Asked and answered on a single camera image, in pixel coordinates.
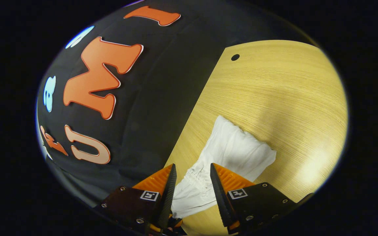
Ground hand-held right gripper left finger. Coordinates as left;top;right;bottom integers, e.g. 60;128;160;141
94;163;178;235

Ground black backdrop cloth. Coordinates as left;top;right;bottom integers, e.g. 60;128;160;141
36;0;321;210

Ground white jeans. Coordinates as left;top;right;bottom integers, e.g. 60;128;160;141
171;115;277;219

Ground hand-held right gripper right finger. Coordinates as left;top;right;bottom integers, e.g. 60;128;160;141
210;163;299;235

